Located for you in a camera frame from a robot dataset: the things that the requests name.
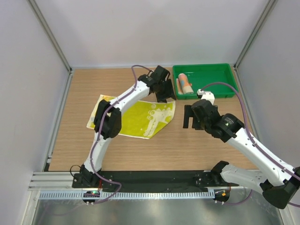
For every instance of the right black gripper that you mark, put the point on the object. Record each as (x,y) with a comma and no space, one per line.
(189,113)

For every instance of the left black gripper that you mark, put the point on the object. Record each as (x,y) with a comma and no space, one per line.
(168,93)

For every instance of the blue polka dot towel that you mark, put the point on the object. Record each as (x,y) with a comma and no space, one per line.
(183,85)

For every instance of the yellow green patterned towel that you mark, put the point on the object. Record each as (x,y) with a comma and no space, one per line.
(145,119)

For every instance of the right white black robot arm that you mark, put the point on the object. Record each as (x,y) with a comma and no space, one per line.
(276,180)

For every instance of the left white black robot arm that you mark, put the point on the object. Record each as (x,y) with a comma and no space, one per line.
(107,122)

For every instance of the green plastic tray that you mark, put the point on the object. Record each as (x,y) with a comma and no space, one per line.
(200,75)

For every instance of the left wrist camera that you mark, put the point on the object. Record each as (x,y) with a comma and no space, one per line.
(160,71)

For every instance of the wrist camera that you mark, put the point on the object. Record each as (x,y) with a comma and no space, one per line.
(160,71)
(206,95)

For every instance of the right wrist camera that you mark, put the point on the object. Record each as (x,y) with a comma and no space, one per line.
(206,95)

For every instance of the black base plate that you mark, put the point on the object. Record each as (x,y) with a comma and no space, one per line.
(154,180)

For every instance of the slotted cable duct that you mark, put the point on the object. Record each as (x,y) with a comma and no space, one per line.
(91,195)

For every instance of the aluminium frame rail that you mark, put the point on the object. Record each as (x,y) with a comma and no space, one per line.
(51,179)

